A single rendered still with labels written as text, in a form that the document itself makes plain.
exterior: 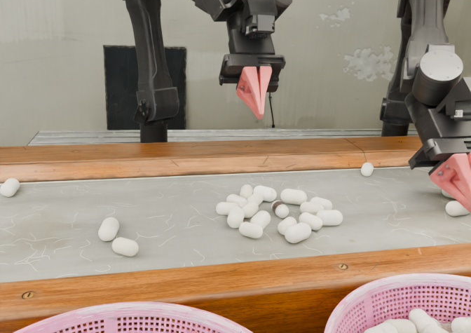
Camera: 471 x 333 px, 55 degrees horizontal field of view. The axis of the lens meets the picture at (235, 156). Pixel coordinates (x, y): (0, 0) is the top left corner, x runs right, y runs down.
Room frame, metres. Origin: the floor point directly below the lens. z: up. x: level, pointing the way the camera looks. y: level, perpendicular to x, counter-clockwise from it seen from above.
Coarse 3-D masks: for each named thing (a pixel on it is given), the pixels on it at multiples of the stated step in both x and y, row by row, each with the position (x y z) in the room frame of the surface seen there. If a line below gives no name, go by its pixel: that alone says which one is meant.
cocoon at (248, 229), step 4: (240, 224) 0.51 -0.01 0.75; (244, 224) 0.51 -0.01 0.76; (248, 224) 0.51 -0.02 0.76; (252, 224) 0.51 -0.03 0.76; (256, 224) 0.51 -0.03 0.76; (240, 228) 0.51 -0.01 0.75; (244, 228) 0.51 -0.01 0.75; (248, 228) 0.50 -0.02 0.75; (252, 228) 0.50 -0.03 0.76; (256, 228) 0.50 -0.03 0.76; (260, 228) 0.50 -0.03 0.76; (240, 232) 0.51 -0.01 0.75; (244, 232) 0.50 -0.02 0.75; (248, 232) 0.50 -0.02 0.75; (252, 232) 0.50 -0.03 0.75; (256, 232) 0.50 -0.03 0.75; (260, 232) 0.50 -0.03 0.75; (248, 236) 0.50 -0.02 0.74; (252, 236) 0.50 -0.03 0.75; (256, 236) 0.50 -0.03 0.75; (260, 236) 0.50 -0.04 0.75
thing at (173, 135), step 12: (48, 132) 1.14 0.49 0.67; (60, 132) 1.15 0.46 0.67; (72, 132) 1.15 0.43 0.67; (84, 132) 1.16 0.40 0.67; (96, 132) 1.16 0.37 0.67; (108, 132) 1.17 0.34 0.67; (120, 132) 1.16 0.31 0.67; (132, 132) 1.17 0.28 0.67; (168, 132) 1.18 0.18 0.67; (180, 132) 1.19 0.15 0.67; (192, 132) 1.19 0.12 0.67; (204, 132) 1.20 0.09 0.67; (216, 132) 1.20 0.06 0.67; (228, 132) 1.21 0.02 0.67; (240, 132) 1.21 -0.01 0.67; (252, 132) 1.22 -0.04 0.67; (264, 132) 1.22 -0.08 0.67; (276, 132) 1.23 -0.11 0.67; (288, 132) 1.23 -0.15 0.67; (300, 132) 1.24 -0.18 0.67; (312, 132) 1.25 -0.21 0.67; (324, 132) 1.25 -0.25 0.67; (336, 132) 1.26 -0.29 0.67; (348, 132) 1.26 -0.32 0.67; (360, 132) 1.27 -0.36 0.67; (372, 132) 1.27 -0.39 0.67; (408, 132) 1.29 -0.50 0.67; (36, 144) 1.04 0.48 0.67; (48, 144) 1.04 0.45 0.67; (60, 144) 1.04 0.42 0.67
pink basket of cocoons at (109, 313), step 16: (112, 304) 0.33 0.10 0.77; (128, 304) 0.33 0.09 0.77; (144, 304) 0.33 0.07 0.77; (160, 304) 0.33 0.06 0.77; (176, 304) 0.33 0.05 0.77; (48, 320) 0.30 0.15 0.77; (64, 320) 0.31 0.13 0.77; (80, 320) 0.31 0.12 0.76; (96, 320) 0.32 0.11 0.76; (112, 320) 0.32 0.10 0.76; (128, 320) 0.32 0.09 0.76; (144, 320) 0.32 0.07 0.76; (160, 320) 0.32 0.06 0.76; (176, 320) 0.32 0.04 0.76; (192, 320) 0.32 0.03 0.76; (208, 320) 0.32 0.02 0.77; (224, 320) 0.31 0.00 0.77
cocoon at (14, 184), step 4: (8, 180) 0.61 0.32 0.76; (12, 180) 0.61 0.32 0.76; (16, 180) 0.61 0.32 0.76; (4, 184) 0.59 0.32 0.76; (8, 184) 0.59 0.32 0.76; (12, 184) 0.60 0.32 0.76; (16, 184) 0.60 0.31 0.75; (4, 188) 0.59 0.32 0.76; (8, 188) 0.59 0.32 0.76; (12, 188) 0.59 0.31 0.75; (16, 188) 0.60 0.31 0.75; (4, 192) 0.58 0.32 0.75; (8, 192) 0.59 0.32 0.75; (12, 192) 0.59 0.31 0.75; (8, 196) 0.59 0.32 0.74
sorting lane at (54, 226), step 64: (0, 192) 0.61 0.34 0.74; (64, 192) 0.62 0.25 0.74; (128, 192) 0.63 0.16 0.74; (192, 192) 0.64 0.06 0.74; (320, 192) 0.66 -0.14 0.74; (384, 192) 0.67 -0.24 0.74; (0, 256) 0.44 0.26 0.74; (64, 256) 0.45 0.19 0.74; (192, 256) 0.46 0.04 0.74; (256, 256) 0.46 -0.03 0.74
